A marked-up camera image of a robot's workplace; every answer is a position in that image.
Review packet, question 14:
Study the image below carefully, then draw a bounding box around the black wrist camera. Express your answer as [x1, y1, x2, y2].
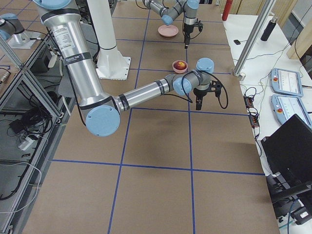
[210, 80, 222, 98]
[194, 20, 203, 33]

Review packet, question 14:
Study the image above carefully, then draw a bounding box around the aluminium frame post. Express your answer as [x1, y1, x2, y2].
[233, 0, 276, 81]

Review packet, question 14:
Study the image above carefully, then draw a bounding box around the far teach pendant tablet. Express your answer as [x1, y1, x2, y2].
[270, 68, 303, 97]

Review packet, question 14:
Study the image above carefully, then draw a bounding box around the small black square device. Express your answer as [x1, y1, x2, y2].
[234, 39, 241, 45]

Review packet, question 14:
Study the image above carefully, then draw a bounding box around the red cylinder bottle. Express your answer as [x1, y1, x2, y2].
[222, 0, 233, 21]

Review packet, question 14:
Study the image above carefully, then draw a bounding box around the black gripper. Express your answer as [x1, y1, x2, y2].
[183, 23, 194, 49]
[193, 85, 209, 110]

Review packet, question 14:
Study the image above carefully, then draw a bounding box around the orange black usb hub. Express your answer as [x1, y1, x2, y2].
[243, 95, 254, 108]

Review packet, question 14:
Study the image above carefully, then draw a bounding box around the pink plate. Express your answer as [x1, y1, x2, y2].
[158, 25, 179, 38]

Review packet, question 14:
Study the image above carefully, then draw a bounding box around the pink bowl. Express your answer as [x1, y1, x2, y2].
[172, 60, 188, 74]

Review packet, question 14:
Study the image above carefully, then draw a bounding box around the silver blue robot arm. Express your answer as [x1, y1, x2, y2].
[36, 0, 214, 137]
[142, 0, 203, 49]

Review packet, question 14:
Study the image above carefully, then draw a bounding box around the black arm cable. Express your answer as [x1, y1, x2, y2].
[170, 72, 229, 109]

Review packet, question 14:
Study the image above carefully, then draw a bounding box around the red apple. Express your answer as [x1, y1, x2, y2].
[175, 61, 187, 70]

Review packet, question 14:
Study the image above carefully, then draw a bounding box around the black water bottle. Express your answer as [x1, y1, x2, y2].
[260, 17, 278, 41]

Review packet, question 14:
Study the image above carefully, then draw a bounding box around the black laptop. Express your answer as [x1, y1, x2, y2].
[261, 114, 312, 183]

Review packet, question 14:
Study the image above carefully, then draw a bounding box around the teach pendant tablet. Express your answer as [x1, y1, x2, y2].
[270, 68, 303, 97]
[271, 95, 312, 127]

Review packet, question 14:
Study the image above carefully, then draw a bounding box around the near teach pendant tablet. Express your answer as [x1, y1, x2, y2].
[271, 95, 312, 127]

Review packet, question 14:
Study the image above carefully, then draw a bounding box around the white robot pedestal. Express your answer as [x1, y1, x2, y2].
[87, 0, 131, 80]

